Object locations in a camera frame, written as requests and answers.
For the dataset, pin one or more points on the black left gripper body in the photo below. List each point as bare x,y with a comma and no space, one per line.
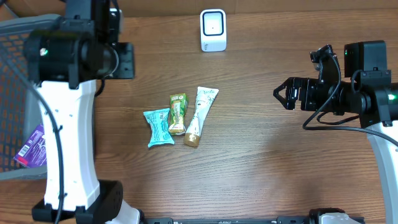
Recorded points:
125,68

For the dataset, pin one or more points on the green snack packet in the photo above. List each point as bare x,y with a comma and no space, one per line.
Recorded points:
178,107

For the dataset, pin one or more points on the teal snack packet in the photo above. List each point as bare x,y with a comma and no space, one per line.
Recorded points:
159,124

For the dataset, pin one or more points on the white tube gold cap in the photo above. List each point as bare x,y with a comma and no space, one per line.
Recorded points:
204,100

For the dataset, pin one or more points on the purple pad package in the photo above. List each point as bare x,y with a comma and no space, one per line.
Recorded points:
33,152

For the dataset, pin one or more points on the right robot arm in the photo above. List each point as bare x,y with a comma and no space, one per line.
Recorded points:
360,97

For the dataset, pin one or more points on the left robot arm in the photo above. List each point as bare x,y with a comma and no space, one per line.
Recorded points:
68,64

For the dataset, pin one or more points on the white barcode scanner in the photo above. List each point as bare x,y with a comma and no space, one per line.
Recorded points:
213,30

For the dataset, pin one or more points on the grey plastic mesh basket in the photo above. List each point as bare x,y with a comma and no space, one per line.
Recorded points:
20,112

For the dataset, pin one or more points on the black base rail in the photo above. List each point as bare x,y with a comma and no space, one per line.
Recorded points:
315,216

